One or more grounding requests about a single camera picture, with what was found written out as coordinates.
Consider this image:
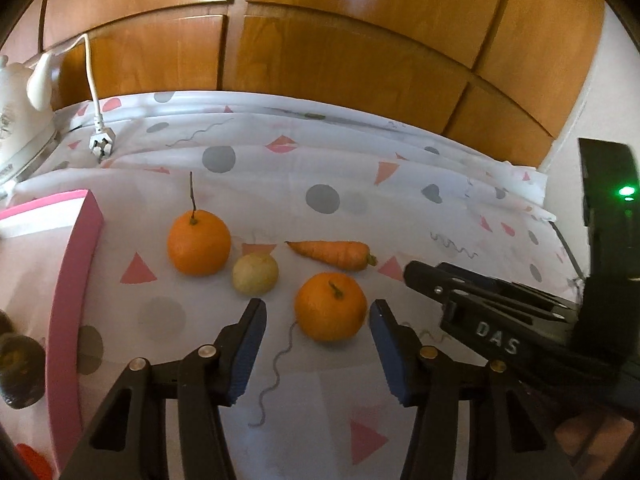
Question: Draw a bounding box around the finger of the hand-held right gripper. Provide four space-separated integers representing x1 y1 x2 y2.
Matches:
402 259 580 324

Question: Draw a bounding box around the pink rimmed tray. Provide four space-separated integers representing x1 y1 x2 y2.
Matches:
0 189 105 480

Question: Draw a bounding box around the dark brown round fruit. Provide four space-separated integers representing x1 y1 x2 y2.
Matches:
0 334 47 408

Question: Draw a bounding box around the pale round fruit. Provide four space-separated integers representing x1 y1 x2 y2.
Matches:
231 252 279 295

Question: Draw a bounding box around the person's right forearm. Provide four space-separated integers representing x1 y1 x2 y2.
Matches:
560 400 640 480

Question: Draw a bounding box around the orange with long stem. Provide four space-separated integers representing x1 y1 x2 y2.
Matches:
166 171 232 276

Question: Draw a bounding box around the orange carrot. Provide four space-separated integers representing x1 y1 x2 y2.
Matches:
285 240 379 272

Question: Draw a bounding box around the red tomato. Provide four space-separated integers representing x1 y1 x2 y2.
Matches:
15 442 53 480

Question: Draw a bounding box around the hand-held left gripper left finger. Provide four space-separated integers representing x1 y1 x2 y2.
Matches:
60 297 268 480

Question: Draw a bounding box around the patterned white tablecloth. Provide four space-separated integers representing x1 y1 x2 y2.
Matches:
0 89 591 480

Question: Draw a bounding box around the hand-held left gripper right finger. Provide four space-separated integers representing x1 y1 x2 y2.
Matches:
369 299 581 480

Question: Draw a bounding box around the white ceramic electric kettle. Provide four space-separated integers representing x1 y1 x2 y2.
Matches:
0 52 63 196

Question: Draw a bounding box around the orange with short stem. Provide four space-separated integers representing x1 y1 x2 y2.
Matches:
294 272 368 343

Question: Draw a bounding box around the wooden wardrobe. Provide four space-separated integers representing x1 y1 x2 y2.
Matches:
0 0 608 168

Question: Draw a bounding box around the white power cable with plug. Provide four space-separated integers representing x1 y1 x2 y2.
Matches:
37 34 117 161

